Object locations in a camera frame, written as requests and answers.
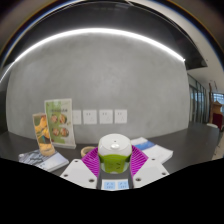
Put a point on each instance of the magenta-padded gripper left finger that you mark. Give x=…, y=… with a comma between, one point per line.
x=83, y=168

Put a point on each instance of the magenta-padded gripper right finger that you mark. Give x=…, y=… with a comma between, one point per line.
x=146, y=168

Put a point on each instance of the green and white charger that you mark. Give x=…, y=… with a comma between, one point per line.
x=114, y=153

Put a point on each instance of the white and blue booklet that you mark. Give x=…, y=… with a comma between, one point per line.
x=156, y=151

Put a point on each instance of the grey plastic-wrapped magazine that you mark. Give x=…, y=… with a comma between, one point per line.
x=45, y=160

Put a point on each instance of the large green menu sign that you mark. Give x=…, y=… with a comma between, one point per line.
x=60, y=121

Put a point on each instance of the small orange menu sign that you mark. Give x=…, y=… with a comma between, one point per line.
x=42, y=133

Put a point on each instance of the black-framed glass partition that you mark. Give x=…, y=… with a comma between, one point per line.
x=200, y=100

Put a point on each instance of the curved ceiling light strip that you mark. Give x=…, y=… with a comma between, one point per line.
x=96, y=30

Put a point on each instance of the white wall socket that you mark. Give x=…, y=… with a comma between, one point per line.
x=121, y=116
x=77, y=117
x=106, y=116
x=90, y=117

